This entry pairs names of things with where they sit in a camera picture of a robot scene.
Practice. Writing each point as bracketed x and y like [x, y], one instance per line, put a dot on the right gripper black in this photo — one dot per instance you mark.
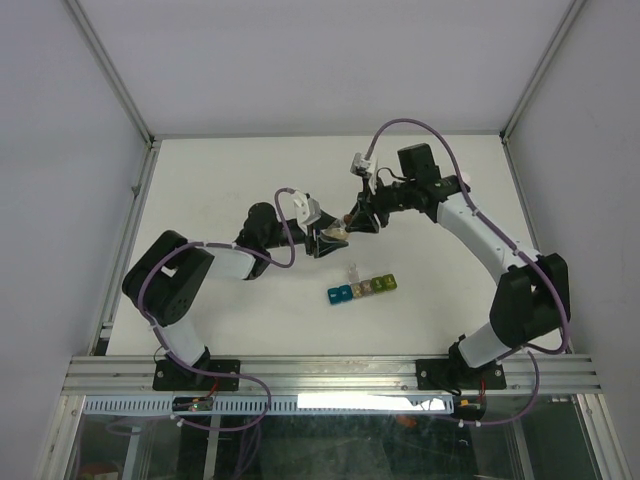
[364, 221]

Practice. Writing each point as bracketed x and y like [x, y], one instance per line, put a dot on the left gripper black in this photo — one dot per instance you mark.
[320, 245]

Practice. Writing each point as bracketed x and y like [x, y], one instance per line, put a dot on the clear bottle yellow capsules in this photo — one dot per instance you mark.
[336, 232]

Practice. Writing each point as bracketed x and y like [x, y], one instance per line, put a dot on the weekly pill organizer strip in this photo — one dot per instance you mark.
[358, 287]

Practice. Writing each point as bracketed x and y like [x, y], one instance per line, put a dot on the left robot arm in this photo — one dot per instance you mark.
[163, 284]

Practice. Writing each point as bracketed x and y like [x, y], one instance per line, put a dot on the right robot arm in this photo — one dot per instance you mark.
[532, 289]

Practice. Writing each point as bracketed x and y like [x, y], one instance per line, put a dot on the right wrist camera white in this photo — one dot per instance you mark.
[366, 169]

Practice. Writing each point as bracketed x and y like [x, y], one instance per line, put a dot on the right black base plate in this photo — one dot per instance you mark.
[443, 374]

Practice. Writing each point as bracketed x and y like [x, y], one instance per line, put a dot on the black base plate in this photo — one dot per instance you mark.
[169, 376]
[443, 374]

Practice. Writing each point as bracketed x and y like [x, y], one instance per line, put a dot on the white slotted cable duct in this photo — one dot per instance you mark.
[298, 404]

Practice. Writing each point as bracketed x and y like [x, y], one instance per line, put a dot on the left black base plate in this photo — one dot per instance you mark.
[169, 376]

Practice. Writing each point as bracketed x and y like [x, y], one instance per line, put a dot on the right aluminium frame post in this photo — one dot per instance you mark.
[552, 48]

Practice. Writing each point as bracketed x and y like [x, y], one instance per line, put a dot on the aluminium frame post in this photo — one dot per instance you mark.
[90, 36]
[552, 48]

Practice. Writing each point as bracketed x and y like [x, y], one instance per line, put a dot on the left aluminium frame post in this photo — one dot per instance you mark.
[90, 36]

